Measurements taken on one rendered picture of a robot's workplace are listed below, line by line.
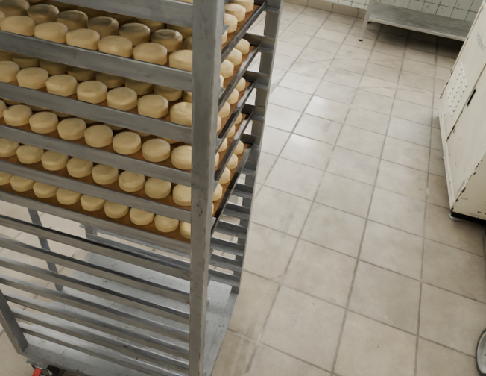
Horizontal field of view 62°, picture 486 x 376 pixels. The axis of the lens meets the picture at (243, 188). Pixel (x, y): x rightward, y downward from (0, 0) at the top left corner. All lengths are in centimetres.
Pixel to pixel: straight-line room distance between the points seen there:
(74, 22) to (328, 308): 148
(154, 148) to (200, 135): 17
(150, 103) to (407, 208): 195
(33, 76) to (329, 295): 148
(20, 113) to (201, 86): 44
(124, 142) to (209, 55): 30
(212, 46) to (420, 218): 203
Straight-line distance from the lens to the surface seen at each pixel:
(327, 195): 235
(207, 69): 54
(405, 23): 457
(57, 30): 74
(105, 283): 169
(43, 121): 85
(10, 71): 84
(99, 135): 79
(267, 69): 102
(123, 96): 72
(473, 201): 240
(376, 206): 239
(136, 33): 72
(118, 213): 90
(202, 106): 57
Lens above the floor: 150
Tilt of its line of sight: 41 degrees down
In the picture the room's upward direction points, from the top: 7 degrees clockwise
